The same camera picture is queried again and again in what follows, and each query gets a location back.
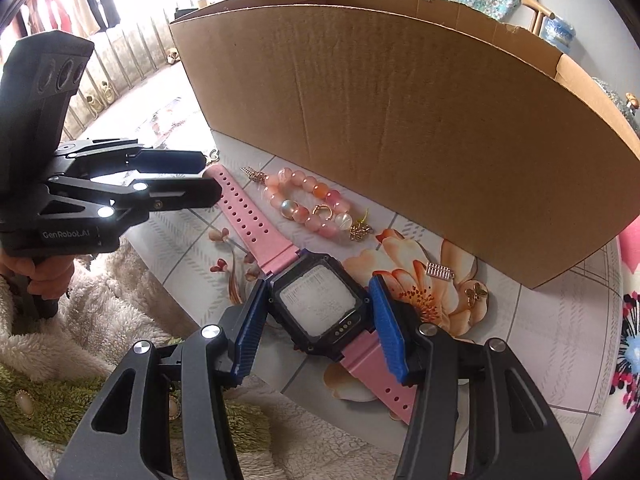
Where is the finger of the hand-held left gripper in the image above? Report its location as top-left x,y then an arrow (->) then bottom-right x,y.
52,137 -> 207,176
45,172 -> 224,221

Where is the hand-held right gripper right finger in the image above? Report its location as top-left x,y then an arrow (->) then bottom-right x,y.
367,275 -> 583,480

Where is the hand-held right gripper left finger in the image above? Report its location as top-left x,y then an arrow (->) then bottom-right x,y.
52,275 -> 273,480

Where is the pink strap digital watch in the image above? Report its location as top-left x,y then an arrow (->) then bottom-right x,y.
202,165 -> 431,413

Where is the pink bead bracelet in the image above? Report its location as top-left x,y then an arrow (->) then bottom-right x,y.
263,167 -> 353,241

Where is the gold filigree flower earring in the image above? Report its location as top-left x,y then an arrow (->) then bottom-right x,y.
348,207 -> 373,243

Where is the brown cardboard box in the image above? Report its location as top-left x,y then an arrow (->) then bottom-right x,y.
169,0 -> 640,290

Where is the person's left hand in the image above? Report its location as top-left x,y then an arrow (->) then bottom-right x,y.
0,247 -> 76,311

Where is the white panelled cabinet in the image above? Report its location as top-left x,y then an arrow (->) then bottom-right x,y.
60,7 -> 176,131

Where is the green fluffy garment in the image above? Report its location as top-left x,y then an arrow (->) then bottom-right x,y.
0,360 -> 271,456

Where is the pink floral blanket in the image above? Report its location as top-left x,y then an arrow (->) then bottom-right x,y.
590,230 -> 640,461

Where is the blue label water bottle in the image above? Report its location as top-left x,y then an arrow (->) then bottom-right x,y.
542,15 -> 577,51

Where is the wooden chair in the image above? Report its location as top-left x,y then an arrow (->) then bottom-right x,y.
520,0 -> 556,36

